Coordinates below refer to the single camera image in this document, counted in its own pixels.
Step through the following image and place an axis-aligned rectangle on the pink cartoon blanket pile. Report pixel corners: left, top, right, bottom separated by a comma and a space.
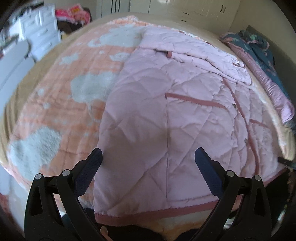
55, 4, 91, 25

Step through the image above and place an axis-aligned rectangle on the orange white fleece blanket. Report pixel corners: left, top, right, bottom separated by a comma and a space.
1, 16, 147, 187

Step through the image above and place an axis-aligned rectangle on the white drawer chest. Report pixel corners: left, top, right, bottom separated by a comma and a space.
20, 4, 62, 61

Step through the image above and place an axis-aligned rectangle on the teal pink floral duvet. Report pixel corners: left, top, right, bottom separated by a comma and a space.
220, 30, 295, 124

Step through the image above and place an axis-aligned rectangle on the beige bed sheet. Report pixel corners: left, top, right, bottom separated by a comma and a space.
1, 16, 295, 169

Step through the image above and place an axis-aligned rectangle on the white glossy wardrobe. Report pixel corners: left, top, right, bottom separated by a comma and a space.
97, 0, 240, 35

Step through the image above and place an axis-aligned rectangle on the pink quilted jacket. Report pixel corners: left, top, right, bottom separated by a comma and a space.
93, 27, 295, 226

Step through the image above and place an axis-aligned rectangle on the white rounded desk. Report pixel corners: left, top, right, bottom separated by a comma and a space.
0, 40, 35, 114

